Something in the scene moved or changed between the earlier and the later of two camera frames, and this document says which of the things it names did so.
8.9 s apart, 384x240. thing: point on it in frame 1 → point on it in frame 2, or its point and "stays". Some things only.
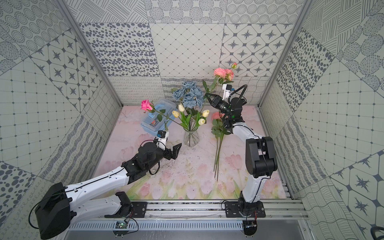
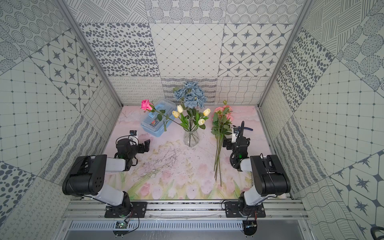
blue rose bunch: [190, 96] stays
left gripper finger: [175, 150] → [147, 145]
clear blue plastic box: [161, 118] stays
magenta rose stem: [147, 106] stays
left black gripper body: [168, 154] → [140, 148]
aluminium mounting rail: [277, 210] stays
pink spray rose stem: [221, 76] → [221, 143]
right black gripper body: [223, 106] → [230, 146]
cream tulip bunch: [191, 118] stays
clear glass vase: [191, 138] stays
